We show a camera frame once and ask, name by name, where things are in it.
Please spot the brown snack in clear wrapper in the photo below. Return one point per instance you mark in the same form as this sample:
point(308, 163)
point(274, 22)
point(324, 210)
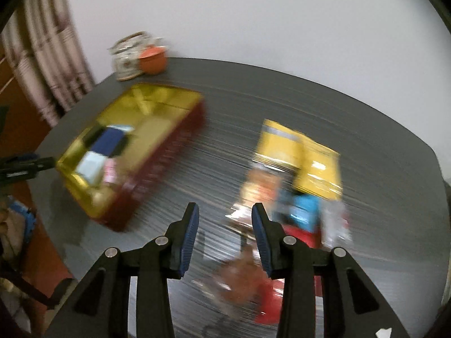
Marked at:
point(239, 278)

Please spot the clear white snack packet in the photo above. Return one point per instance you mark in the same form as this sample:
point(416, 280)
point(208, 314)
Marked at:
point(336, 223)

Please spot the red tin box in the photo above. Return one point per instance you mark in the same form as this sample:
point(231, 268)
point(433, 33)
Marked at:
point(158, 169)

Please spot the patterned teapot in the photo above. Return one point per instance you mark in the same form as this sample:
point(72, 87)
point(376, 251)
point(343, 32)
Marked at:
point(125, 60)

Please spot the orange printed snack packet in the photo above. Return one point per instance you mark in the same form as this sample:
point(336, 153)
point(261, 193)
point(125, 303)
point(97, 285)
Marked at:
point(262, 186)

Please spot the orange clay cup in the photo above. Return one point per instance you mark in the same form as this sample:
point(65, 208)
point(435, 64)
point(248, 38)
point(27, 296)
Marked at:
point(153, 61)

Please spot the striped pink curtain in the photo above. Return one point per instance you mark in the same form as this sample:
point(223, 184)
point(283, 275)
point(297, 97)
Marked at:
point(45, 52)

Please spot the yellow snack packet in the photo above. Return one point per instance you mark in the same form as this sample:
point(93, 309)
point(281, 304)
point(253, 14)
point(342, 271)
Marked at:
point(320, 172)
point(278, 144)

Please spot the pale blue snack packet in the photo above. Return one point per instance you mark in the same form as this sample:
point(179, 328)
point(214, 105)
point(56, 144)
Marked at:
point(90, 167)

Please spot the dark blue snack packet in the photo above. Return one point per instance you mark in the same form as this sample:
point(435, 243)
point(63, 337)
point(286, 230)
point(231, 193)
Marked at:
point(109, 141)

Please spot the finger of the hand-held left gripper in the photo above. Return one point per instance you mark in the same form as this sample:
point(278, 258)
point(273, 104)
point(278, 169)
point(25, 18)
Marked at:
point(35, 164)

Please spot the red snack packet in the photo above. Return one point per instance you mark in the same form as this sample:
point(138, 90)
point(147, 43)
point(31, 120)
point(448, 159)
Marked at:
point(303, 236)

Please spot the blue plastic object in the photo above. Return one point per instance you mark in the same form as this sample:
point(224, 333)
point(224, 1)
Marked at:
point(26, 221)

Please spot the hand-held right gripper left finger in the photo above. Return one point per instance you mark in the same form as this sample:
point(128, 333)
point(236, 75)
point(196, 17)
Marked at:
point(188, 232)

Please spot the pink snack packet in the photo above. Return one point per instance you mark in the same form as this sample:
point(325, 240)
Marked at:
point(111, 172)

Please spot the light blue snack packet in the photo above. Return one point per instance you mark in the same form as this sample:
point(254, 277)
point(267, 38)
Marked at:
point(303, 209)

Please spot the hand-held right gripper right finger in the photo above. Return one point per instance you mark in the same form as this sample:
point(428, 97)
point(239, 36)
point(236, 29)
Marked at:
point(262, 232)

